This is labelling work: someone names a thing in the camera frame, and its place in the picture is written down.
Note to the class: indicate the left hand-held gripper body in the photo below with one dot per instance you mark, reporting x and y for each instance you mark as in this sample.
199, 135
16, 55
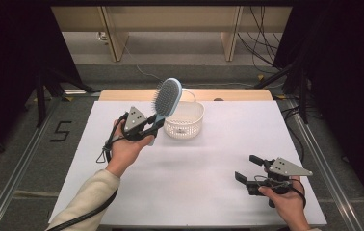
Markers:
135, 118

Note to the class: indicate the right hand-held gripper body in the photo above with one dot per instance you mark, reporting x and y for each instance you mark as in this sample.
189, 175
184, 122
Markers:
284, 168

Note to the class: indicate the light blue hairbrush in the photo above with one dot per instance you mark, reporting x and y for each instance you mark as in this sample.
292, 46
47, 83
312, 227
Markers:
167, 97

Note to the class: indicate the white plastic basket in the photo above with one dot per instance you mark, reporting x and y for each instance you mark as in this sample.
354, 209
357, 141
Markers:
186, 128

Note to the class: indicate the person's right hand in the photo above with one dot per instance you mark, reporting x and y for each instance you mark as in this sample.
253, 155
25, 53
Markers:
286, 203

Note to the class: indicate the person's left hand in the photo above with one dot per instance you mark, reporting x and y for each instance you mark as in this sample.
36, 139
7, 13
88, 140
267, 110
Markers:
124, 154

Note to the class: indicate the white table cover sheet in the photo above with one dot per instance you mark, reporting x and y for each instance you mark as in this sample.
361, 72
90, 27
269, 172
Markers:
202, 186

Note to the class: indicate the yellow tape mark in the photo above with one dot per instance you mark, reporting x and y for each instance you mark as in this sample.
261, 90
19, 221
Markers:
260, 77
279, 96
67, 98

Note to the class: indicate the black metal stand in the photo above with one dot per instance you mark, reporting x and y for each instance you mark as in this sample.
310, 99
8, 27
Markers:
41, 102
303, 96

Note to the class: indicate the white plug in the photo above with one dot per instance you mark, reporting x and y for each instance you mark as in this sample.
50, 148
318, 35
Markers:
101, 36

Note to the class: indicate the beige wooden desk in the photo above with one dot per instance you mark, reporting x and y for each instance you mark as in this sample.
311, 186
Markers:
170, 17

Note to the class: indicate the black curtain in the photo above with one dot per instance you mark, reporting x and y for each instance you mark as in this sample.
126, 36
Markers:
347, 80
6, 64

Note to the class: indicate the metal floor rail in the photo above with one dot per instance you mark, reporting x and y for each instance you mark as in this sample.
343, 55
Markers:
13, 183
331, 179

